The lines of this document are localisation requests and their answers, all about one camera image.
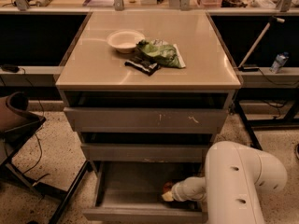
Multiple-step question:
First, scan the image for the red apple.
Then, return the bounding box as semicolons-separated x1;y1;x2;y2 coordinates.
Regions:
163;181;174;193

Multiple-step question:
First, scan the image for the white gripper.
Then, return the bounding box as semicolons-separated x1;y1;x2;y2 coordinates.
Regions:
162;177;200;202

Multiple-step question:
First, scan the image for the black metal stand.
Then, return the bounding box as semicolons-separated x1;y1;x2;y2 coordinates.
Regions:
234;100;299;150

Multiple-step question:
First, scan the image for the grey drawer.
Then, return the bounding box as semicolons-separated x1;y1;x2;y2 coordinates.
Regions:
64;107;227;134
81;143;208;162
83;161;207;224

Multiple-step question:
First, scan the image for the black device on ledge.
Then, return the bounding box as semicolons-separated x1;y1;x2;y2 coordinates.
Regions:
0;64;20;73

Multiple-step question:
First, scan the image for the grey drawer cabinet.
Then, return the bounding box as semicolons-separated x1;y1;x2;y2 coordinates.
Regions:
53;9;244;110

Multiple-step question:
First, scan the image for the grey bottom drawer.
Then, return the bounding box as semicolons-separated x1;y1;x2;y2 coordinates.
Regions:
83;161;207;224

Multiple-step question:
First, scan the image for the plastic water bottle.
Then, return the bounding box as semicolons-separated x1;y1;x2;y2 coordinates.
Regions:
270;52;289;74

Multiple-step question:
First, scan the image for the black snack wrapper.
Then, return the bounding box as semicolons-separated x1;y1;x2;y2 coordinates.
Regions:
124;56;160;77

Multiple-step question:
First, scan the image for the white stick with black base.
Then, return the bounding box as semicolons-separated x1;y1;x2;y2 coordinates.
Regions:
237;16;285;70

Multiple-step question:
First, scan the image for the green chip bag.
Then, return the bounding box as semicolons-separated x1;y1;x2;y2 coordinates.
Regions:
136;39;186;69

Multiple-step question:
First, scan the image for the white paper bowl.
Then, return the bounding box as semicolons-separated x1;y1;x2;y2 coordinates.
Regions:
107;29;145;54

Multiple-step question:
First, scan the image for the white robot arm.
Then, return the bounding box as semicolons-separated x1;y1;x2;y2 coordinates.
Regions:
162;141;288;224

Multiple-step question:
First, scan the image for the brown office chair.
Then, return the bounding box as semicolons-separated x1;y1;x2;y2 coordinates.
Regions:
0;91;89;224

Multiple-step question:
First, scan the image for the grey top drawer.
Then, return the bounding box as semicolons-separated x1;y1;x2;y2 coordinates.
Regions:
64;107;227;134

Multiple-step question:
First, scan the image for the grey middle drawer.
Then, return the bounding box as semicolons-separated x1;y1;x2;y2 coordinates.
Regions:
81;143;208;162

